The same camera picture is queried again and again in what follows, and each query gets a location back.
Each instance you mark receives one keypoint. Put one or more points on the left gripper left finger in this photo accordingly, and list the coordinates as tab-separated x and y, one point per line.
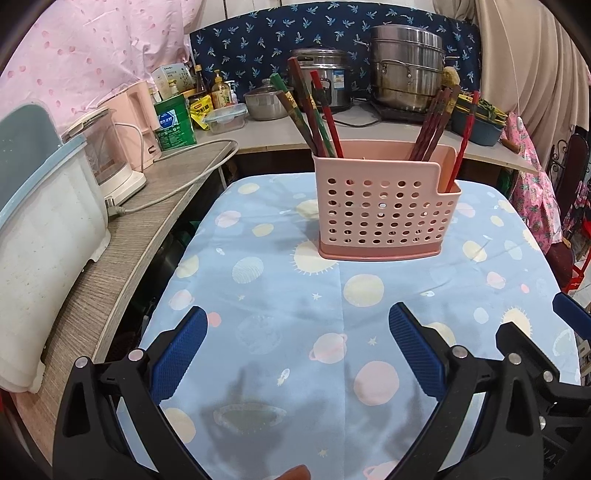
172	352

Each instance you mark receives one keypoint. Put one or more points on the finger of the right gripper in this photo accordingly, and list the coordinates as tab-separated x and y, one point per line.
572	314

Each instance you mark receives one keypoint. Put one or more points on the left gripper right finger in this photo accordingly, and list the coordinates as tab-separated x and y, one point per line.
424	349

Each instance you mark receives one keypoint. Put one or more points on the maroon chopstick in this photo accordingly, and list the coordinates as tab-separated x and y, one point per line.
430	124

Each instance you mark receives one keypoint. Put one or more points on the red chopstick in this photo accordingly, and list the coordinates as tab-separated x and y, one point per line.
469	124
319	89

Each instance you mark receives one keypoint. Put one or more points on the green chopstick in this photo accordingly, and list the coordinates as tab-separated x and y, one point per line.
278	83

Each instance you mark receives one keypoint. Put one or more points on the dark brown chopstick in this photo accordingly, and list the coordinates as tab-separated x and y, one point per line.
305	97

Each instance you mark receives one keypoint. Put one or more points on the person's left hand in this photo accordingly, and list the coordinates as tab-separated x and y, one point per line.
299	472

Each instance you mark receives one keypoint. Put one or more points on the blue planet-print tablecloth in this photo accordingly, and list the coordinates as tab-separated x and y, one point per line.
299	366

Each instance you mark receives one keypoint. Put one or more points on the pink floral fabric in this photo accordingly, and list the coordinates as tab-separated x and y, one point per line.
533	196

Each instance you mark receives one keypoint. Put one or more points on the pink perforated utensil holder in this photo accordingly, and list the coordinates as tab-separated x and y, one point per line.
377	204

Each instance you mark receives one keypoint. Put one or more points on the white and blue plastic bin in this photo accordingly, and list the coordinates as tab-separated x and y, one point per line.
53	221

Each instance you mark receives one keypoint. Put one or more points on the blue bowl with vegetables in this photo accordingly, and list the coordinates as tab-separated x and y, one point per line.
489	121

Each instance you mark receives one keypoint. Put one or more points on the red chopstick in holder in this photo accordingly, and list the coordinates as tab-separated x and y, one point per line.
469	124

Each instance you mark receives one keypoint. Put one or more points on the green cylindrical canister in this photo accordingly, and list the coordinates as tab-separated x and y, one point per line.
175	127

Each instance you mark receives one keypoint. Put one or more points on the white blender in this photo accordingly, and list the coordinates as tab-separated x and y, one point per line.
116	178

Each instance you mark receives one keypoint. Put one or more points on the black induction cooktop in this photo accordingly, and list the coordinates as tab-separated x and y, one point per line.
391	114

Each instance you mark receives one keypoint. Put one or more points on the clear food storage container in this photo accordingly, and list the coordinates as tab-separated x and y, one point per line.
226	119

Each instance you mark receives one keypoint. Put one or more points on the yellow snack bag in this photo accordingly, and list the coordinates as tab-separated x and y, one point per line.
199	107

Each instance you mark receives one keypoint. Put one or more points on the pink electric kettle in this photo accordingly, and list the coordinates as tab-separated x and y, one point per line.
133	112

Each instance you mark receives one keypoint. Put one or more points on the beige hanging cloth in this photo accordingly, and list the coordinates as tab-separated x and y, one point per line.
530	67

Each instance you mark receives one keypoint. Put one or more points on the small pot with glass lid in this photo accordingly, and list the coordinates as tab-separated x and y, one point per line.
263	102

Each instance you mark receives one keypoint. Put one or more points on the yellow oil bottle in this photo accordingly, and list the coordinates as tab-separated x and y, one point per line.
220	92

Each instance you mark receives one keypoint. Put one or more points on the large stainless steamer pot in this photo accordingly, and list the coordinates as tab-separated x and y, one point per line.
406	66

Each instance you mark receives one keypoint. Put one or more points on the silver rice cooker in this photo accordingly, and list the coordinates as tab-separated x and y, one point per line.
334	71

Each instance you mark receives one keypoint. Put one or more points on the navy leaf-print cloth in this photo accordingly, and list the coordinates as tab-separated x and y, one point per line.
249	48

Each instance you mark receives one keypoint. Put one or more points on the pink floral curtain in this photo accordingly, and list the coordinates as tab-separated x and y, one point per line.
80	53

